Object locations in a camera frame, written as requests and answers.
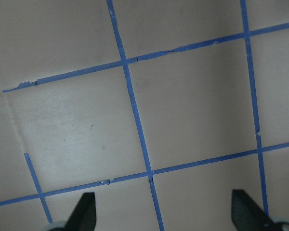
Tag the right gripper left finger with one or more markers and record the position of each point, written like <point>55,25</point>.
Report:
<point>83,217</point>

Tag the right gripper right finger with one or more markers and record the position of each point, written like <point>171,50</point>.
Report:
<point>246,215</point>

